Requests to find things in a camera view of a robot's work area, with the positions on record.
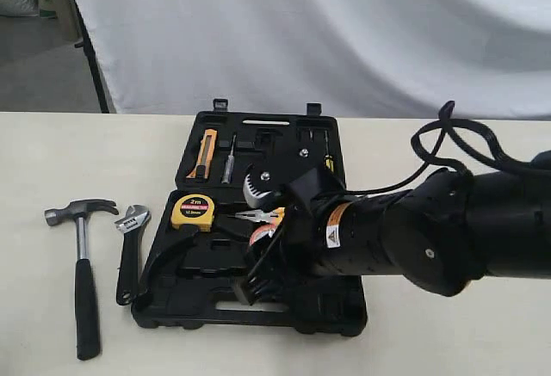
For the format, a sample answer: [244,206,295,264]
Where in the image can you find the orange handled pliers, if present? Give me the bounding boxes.
[234,207,285,225]

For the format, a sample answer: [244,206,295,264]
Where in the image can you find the adjustable wrench black handle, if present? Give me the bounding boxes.
[115,204,151,306]

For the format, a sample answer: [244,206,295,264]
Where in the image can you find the claw hammer black grip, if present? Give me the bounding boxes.
[44,199,119,361]

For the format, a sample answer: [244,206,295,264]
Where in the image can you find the white backdrop cloth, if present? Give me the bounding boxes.
[76,0,550,119]

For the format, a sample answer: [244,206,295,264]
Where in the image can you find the black plastic tool case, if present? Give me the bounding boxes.
[131,98,368,336]

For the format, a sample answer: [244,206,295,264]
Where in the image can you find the brown cardboard box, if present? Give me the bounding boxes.
[53,0,81,42]

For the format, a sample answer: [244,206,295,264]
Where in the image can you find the orange utility knife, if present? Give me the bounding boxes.
[187,128,218,180]

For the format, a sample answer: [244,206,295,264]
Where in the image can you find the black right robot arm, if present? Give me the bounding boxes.
[236,157,550,303]

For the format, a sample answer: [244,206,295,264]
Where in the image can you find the black backdrop stand pole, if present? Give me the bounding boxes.
[70,0,110,114]

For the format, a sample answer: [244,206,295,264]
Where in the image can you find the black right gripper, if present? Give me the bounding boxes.
[245,197,340,305]

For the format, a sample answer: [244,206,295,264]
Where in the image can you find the black braided cable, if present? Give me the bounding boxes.
[344,100,551,205]

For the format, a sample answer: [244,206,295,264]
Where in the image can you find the yellow tape measure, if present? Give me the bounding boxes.
[170,194,214,232]

